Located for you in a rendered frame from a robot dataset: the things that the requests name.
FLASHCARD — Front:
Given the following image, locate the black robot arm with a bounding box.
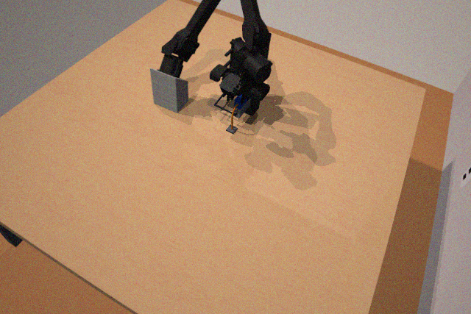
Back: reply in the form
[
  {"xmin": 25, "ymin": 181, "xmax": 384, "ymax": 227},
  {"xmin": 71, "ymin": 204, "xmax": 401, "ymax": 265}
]
[{"xmin": 157, "ymin": 0, "xmax": 273, "ymax": 97}]

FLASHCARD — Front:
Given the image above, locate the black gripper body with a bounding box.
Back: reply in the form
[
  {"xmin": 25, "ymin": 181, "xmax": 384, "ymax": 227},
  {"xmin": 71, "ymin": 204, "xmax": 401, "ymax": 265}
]
[{"xmin": 210, "ymin": 63, "xmax": 270, "ymax": 101}]

